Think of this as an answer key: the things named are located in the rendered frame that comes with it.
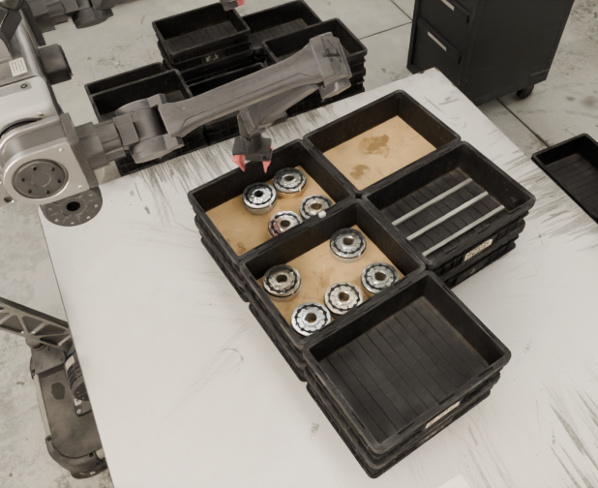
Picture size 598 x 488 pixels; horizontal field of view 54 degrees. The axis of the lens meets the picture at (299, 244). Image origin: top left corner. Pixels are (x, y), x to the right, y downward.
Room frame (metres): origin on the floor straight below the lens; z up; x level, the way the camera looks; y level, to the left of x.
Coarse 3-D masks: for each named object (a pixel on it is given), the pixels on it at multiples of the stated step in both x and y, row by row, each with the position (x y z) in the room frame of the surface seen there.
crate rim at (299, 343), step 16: (336, 208) 1.07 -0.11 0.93; (368, 208) 1.06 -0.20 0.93; (384, 224) 1.00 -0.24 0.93; (400, 240) 0.94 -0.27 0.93; (256, 256) 0.92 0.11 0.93; (416, 256) 0.89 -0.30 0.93; (416, 272) 0.84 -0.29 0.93; (256, 288) 0.82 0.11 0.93; (272, 304) 0.77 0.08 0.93; (368, 304) 0.75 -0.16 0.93; (336, 320) 0.71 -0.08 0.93; (288, 336) 0.69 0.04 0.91
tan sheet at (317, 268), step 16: (368, 240) 1.02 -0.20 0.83; (304, 256) 0.98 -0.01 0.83; (320, 256) 0.98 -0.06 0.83; (368, 256) 0.97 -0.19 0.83; (384, 256) 0.96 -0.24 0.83; (304, 272) 0.93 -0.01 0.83; (320, 272) 0.92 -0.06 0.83; (336, 272) 0.92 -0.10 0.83; (352, 272) 0.92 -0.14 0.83; (400, 272) 0.91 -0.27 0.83; (304, 288) 0.88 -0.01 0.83; (320, 288) 0.87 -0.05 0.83; (288, 304) 0.83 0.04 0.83; (288, 320) 0.78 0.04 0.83
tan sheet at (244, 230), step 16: (304, 192) 1.23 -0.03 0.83; (320, 192) 1.22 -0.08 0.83; (224, 208) 1.18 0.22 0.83; (240, 208) 1.18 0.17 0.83; (288, 208) 1.16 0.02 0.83; (224, 224) 1.12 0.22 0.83; (240, 224) 1.11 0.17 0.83; (256, 224) 1.11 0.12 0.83; (240, 240) 1.05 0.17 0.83; (256, 240) 1.05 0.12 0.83
